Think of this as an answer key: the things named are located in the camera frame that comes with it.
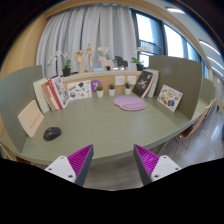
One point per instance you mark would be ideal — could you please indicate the black cover book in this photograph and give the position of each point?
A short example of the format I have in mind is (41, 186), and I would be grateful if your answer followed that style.
(142, 84)

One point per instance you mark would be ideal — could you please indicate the illustrated white card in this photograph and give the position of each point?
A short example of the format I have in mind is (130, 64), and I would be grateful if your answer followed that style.
(169, 97)

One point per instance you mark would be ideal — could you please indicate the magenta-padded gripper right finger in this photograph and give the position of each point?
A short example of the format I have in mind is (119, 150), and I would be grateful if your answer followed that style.
(163, 166)

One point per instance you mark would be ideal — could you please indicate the purple round number sign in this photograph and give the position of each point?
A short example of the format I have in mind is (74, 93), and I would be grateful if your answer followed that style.
(96, 85)

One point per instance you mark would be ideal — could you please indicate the white sticker card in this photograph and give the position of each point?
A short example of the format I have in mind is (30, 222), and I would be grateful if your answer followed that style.
(79, 90)

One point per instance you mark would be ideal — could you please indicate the grey curtain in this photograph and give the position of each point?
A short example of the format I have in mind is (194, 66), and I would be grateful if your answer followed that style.
(83, 30)

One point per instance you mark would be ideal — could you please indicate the wooden chair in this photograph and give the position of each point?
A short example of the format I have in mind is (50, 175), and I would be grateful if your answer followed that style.
(196, 125)

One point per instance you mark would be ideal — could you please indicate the dark framed window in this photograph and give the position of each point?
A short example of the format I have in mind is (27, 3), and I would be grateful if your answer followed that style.
(150, 30)

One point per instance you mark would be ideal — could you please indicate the wooden hand model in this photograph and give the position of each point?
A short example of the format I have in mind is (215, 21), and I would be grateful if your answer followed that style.
(80, 60)

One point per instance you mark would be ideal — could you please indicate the purple mouse pad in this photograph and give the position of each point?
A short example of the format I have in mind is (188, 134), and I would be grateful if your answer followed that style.
(129, 102)

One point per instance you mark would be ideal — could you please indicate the white wall socket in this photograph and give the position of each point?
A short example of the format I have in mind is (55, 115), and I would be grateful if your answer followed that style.
(131, 80)
(119, 80)

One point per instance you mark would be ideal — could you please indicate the pink horse figure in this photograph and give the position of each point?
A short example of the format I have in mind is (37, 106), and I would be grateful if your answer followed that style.
(106, 62)

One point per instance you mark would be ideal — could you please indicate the wooden artist mannequin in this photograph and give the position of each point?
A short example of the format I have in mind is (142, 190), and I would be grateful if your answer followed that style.
(90, 55)

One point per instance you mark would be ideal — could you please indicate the white orchid in black pot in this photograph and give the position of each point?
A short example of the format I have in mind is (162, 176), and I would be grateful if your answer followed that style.
(139, 66)
(66, 71)
(103, 50)

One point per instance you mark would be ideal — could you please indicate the ceiling lights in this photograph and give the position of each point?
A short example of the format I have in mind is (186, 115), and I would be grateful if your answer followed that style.
(208, 46)

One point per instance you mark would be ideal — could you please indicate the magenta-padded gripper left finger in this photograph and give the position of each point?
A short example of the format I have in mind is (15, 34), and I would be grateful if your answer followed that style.
(63, 166)

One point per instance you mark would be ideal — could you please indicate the black horse figure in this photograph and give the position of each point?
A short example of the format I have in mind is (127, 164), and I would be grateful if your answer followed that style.
(120, 62)

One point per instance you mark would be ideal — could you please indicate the photo cover book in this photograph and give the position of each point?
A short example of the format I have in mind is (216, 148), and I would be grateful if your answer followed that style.
(61, 90)

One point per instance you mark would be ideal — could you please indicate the spiky succulent in white pot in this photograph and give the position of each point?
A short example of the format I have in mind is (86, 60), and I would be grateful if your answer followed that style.
(127, 90)

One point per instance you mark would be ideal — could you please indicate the black computer mouse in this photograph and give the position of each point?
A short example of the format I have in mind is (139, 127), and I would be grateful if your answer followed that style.
(52, 133)

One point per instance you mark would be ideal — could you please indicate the beige book with red text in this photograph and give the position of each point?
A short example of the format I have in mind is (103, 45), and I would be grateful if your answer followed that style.
(30, 118)

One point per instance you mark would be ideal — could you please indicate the small succulent in white pot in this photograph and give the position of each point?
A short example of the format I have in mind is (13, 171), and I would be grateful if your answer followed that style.
(112, 91)
(100, 92)

